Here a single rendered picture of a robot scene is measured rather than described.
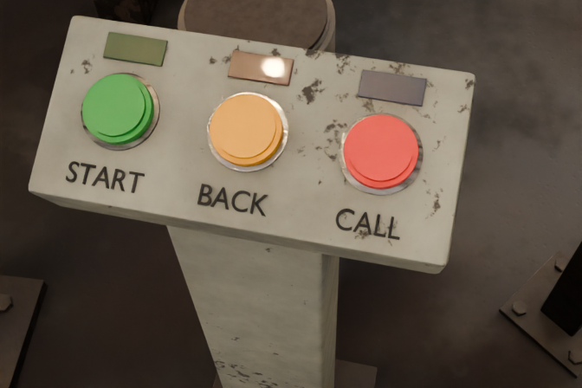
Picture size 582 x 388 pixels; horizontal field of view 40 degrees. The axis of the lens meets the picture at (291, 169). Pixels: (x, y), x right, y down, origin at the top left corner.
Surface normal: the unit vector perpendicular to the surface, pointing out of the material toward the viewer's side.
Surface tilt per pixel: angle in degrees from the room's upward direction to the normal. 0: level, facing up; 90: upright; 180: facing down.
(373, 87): 20
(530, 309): 0
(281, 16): 0
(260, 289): 90
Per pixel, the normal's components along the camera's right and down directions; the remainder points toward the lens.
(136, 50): -0.11, -0.21
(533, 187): -0.04, -0.53
